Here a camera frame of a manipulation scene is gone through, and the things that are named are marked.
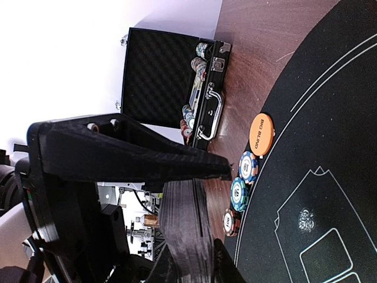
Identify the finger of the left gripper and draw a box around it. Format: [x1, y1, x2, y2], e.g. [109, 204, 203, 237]
[27, 113, 231, 241]
[146, 239, 246, 282]

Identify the green chip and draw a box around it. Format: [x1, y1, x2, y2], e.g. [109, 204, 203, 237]
[230, 177, 249, 212]

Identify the blue white chip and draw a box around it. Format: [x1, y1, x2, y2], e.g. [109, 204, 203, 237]
[239, 151, 259, 185]

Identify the orange round blind button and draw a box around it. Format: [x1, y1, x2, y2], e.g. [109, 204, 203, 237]
[249, 113, 275, 156]

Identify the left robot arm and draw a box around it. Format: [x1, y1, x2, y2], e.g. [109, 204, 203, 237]
[1, 114, 243, 282]

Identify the round black poker mat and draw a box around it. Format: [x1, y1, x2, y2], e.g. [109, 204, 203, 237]
[234, 1, 376, 282]

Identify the black poker chip case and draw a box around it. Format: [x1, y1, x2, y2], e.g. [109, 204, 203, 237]
[121, 28, 232, 150]

